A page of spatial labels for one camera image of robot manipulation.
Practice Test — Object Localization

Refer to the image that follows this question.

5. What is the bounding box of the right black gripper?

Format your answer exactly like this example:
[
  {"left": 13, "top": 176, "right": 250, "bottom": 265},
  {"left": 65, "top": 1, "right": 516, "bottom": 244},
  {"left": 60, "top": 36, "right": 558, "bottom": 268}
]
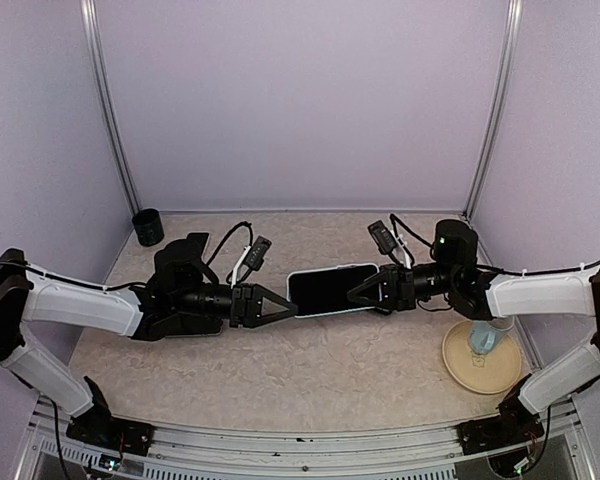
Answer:
[{"left": 347, "top": 260, "right": 459, "bottom": 310}]

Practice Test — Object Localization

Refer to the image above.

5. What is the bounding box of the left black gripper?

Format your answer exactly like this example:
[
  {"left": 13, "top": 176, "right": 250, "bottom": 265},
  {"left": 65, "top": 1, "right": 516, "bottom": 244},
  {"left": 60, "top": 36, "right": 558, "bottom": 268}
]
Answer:
[{"left": 172, "top": 281, "right": 298, "bottom": 327}]

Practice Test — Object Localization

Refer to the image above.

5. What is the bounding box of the black phone silver edge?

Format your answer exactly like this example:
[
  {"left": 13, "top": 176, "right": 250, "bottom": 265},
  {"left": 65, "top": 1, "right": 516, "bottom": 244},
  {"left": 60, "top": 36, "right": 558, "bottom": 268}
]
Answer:
[{"left": 165, "top": 326, "right": 224, "bottom": 339}]

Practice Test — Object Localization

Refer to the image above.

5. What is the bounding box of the light blue phone case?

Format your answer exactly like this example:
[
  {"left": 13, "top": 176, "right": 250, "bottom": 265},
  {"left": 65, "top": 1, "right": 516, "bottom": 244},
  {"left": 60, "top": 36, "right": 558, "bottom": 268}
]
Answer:
[{"left": 286, "top": 263, "right": 381, "bottom": 318}]

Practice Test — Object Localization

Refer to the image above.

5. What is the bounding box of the black phone purple edge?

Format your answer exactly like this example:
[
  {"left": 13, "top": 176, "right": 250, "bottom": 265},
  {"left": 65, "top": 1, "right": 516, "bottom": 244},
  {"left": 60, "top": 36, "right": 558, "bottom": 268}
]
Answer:
[{"left": 289, "top": 266, "right": 379, "bottom": 315}]

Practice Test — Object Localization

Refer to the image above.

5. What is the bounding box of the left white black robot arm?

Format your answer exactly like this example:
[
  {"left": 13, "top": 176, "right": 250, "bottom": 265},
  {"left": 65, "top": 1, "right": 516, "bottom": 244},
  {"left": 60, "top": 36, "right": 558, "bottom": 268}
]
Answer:
[{"left": 0, "top": 233, "right": 297, "bottom": 445}]

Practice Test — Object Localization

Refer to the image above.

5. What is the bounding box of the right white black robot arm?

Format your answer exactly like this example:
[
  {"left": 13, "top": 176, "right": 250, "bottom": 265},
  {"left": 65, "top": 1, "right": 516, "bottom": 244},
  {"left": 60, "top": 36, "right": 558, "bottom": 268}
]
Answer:
[{"left": 347, "top": 220, "right": 600, "bottom": 444}]

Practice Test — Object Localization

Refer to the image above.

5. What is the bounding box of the light blue mug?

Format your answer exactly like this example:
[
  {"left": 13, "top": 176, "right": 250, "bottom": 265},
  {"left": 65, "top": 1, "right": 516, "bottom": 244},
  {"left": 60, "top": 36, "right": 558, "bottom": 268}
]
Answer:
[{"left": 468, "top": 319, "right": 513, "bottom": 355}]

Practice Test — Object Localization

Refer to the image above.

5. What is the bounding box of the beige round plate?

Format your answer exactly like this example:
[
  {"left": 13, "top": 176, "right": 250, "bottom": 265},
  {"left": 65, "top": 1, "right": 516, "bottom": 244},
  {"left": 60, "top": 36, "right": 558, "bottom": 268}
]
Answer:
[{"left": 441, "top": 321, "right": 523, "bottom": 395}]

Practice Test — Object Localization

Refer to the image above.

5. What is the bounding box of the dark green cup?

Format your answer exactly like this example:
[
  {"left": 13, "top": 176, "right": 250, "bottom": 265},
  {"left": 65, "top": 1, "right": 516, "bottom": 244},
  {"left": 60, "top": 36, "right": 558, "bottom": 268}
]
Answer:
[{"left": 131, "top": 208, "right": 164, "bottom": 247}]

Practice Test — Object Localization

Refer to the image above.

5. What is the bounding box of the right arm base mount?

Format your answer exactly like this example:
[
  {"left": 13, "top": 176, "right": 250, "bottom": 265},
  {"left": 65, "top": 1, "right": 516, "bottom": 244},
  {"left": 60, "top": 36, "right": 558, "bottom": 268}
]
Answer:
[{"left": 456, "top": 406, "right": 545, "bottom": 455}]

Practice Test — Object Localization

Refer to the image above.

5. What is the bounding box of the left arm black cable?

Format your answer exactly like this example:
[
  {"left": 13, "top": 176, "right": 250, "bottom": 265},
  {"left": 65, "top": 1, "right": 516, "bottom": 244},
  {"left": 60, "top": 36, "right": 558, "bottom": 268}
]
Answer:
[{"left": 0, "top": 262, "right": 146, "bottom": 296}]

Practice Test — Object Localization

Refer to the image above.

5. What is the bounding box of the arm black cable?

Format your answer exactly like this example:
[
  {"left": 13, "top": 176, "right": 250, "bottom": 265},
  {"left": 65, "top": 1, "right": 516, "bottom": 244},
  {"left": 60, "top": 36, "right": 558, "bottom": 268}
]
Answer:
[
  {"left": 474, "top": 244, "right": 600, "bottom": 276},
  {"left": 0, "top": 262, "right": 146, "bottom": 296}
]

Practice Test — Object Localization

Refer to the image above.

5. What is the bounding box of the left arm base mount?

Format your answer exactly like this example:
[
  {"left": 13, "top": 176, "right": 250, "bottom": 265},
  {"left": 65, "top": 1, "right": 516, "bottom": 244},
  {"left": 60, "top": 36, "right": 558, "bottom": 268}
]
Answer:
[{"left": 66, "top": 408, "right": 155, "bottom": 457}]

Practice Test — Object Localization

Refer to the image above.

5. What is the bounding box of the front aluminium rail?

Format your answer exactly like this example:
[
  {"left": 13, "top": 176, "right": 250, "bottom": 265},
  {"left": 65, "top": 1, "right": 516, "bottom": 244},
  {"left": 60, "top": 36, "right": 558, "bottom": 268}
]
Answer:
[{"left": 11, "top": 399, "right": 599, "bottom": 479}]

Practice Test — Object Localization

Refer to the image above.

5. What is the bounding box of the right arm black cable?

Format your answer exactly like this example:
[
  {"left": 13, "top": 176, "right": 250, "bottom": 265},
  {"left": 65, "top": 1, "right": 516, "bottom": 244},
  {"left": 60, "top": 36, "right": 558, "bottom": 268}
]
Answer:
[{"left": 474, "top": 244, "right": 600, "bottom": 276}]

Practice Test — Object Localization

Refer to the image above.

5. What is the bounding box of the right aluminium frame post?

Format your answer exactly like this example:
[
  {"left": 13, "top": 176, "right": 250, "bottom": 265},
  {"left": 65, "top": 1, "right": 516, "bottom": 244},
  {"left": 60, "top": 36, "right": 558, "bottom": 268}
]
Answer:
[{"left": 463, "top": 0, "right": 523, "bottom": 223}]

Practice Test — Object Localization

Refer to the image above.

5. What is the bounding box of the aluminium frame post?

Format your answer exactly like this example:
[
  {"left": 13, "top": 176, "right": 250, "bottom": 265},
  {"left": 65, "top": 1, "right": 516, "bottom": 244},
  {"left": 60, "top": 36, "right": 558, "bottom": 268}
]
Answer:
[
  {"left": 463, "top": 0, "right": 523, "bottom": 223},
  {"left": 80, "top": 0, "right": 141, "bottom": 215}
]

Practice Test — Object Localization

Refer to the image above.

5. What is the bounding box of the left aluminium frame post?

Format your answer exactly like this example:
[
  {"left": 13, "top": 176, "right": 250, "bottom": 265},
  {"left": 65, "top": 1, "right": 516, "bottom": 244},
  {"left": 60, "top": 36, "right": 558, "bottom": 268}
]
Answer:
[{"left": 80, "top": 0, "right": 141, "bottom": 215}]

